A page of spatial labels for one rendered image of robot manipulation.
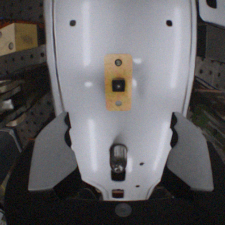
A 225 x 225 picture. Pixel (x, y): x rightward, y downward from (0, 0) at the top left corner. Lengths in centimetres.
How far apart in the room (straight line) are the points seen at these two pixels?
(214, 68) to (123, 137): 49
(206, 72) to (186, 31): 41
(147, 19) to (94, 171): 29
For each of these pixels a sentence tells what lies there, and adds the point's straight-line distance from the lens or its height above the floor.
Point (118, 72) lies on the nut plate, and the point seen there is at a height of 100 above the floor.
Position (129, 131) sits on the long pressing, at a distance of 24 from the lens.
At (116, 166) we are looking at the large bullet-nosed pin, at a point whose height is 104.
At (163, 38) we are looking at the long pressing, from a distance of 21.
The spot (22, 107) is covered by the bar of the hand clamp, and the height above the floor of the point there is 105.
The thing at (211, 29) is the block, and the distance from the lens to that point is 27.
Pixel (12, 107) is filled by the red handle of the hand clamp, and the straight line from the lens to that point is 20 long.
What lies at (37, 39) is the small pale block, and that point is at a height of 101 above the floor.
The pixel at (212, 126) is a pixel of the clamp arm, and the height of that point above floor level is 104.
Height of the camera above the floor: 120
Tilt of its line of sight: 62 degrees down
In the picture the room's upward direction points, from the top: 175 degrees counter-clockwise
